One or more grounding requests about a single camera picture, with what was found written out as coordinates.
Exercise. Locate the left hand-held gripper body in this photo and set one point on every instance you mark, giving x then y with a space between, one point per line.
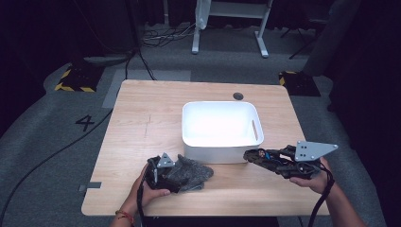
160 179

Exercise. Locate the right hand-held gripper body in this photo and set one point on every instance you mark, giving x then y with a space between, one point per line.
310 151

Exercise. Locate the grey fluffy cloth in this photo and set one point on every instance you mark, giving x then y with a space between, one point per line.
194 171

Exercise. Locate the white plastic bin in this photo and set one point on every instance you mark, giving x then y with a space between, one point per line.
220 123

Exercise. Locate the person's left hand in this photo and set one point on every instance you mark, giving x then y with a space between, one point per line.
145 197

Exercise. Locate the person's right hand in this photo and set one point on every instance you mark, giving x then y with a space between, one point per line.
312 184

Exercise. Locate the black yellow striped base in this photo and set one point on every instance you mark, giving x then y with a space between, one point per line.
80 78
299 83

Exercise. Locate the grey tape strip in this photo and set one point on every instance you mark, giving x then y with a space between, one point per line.
91 185

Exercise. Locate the dark round table grommet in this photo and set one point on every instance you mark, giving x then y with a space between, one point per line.
238 96

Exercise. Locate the grey fabric cover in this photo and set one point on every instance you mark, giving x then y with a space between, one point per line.
331 38

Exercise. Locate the black tripod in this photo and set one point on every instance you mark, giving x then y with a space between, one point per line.
302 34

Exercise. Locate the dark stand with grey base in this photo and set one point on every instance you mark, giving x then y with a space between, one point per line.
107 59

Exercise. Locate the white metal stand frame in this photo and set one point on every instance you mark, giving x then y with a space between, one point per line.
261 38

